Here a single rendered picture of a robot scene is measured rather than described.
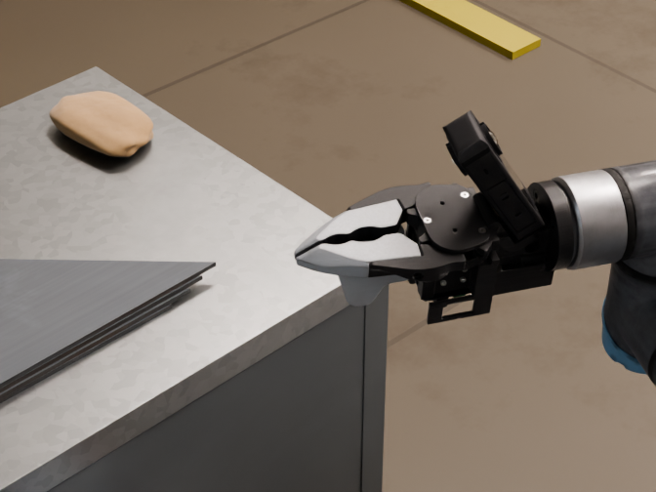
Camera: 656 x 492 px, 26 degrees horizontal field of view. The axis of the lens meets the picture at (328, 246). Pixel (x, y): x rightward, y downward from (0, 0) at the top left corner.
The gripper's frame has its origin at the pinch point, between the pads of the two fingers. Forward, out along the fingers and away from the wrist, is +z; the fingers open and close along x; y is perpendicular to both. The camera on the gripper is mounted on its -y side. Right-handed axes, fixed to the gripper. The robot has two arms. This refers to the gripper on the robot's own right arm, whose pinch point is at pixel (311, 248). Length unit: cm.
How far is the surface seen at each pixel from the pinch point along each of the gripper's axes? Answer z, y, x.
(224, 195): -5, 49, 57
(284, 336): -6, 48, 32
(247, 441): -1, 61, 27
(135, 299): 10, 44, 38
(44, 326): 20, 43, 36
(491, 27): -124, 178, 241
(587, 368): -93, 161, 101
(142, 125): 3, 47, 71
